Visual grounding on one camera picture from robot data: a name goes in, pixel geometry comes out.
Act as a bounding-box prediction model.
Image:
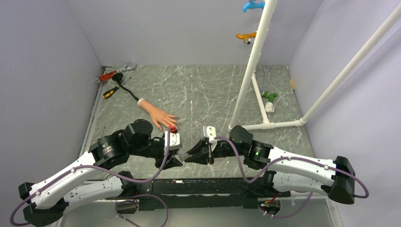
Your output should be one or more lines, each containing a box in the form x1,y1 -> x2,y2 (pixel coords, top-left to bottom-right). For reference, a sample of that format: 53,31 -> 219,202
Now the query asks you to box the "silver spanner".
261,67 -> 271,92

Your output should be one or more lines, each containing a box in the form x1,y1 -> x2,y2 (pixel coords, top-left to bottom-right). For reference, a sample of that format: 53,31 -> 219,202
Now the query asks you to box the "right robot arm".
184,125 -> 356,205

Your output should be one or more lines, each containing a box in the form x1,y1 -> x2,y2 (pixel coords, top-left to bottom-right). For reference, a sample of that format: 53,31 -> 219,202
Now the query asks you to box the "clear nail polish bottle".
176,150 -> 187,159

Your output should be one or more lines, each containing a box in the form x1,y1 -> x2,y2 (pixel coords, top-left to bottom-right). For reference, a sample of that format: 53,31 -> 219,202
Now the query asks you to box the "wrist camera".
200,126 -> 217,144
165,126 -> 183,151

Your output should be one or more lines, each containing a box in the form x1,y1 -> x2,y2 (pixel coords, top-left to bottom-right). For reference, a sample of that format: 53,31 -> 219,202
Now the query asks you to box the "green faucet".
261,90 -> 278,103

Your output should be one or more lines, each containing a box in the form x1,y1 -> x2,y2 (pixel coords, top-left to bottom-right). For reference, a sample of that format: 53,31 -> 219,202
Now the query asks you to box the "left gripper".
129,139 -> 183,169

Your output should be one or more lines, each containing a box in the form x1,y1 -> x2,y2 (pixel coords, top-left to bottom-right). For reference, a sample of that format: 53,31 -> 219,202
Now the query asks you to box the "orange faucet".
236,32 -> 257,45

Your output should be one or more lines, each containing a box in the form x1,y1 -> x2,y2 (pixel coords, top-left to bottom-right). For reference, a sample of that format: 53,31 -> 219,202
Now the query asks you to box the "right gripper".
185,139 -> 246,165

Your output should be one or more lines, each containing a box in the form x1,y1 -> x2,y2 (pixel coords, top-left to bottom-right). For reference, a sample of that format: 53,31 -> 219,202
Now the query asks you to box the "blue faucet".
242,0 -> 265,12

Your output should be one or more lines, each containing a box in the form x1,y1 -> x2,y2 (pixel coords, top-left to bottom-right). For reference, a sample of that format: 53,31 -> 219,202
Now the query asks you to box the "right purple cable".
214,136 -> 370,219

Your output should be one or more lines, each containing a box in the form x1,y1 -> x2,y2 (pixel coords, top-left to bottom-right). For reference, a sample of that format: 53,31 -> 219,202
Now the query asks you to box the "white pvc pipe frame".
228,0 -> 401,133

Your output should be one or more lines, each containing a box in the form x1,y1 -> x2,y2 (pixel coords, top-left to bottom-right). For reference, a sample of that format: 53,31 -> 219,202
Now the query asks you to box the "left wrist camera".
165,126 -> 183,151

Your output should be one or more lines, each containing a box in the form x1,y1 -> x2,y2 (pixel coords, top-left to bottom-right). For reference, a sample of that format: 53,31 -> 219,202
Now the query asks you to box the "red handled adjustable wrench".
95,64 -> 137,83

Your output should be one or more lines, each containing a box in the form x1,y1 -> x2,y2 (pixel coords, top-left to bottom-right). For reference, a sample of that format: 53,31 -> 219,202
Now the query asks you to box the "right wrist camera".
200,126 -> 217,144

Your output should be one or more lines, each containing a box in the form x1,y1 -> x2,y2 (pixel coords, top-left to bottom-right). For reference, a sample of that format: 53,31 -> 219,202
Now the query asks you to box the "black hand stand cable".
111,72 -> 140,102

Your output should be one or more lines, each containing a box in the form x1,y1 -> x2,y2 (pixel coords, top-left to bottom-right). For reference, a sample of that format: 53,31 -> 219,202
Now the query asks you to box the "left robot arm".
18,119 -> 182,227

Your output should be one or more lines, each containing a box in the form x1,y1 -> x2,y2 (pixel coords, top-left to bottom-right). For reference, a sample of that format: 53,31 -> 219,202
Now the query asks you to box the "mannequin practice hand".
137,98 -> 181,131

